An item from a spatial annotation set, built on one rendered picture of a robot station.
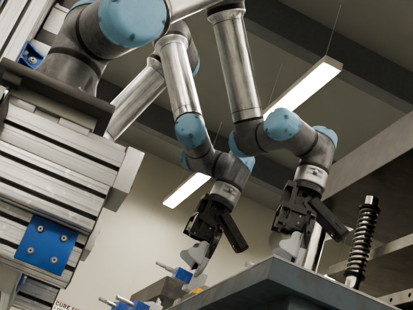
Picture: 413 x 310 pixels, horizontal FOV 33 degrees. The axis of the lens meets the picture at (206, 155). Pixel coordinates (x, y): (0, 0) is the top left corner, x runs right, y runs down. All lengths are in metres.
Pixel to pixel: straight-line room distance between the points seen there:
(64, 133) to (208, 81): 6.22
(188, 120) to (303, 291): 0.82
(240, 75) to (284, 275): 0.75
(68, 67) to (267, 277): 0.60
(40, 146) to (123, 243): 7.92
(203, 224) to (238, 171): 0.17
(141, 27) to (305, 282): 0.57
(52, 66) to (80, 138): 0.16
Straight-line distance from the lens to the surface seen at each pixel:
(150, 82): 2.05
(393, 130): 2.88
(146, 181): 9.48
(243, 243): 1.80
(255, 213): 9.92
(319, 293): 1.03
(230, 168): 1.82
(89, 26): 1.35
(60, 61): 1.38
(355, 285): 2.81
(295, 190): 1.59
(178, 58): 1.90
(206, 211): 1.79
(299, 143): 1.58
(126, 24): 1.29
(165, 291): 6.28
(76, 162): 1.29
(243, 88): 1.66
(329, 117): 7.45
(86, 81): 1.38
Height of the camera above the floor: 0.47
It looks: 25 degrees up
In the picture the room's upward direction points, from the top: 20 degrees clockwise
